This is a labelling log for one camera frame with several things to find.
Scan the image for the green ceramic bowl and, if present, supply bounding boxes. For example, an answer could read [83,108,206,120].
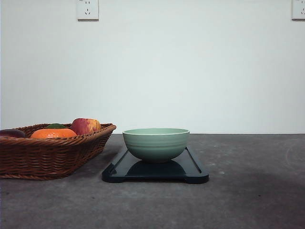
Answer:
[122,128,190,162]

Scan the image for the brown wicker basket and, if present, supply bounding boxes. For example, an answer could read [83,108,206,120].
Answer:
[0,123,116,180]

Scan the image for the dark blue rectangular tray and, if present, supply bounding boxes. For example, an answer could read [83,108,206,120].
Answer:
[102,147,209,184]

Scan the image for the red yellow apple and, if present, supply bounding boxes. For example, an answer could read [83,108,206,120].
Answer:
[71,118,101,135]

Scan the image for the green fruit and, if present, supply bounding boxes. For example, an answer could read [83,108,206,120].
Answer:
[46,123,66,129]

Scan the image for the orange tangerine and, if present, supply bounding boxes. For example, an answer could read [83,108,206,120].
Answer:
[30,129,77,139]

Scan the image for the dark purple fruit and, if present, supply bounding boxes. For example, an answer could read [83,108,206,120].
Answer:
[0,129,25,138]

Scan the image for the white wall socket left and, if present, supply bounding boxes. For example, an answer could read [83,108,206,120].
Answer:
[76,0,100,23]

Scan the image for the white wall socket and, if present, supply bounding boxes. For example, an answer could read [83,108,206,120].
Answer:
[290,0,305,20]
[76,0,100,23]

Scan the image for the white wall socket right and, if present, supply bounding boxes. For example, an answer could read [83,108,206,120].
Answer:
[290,0,305,20]

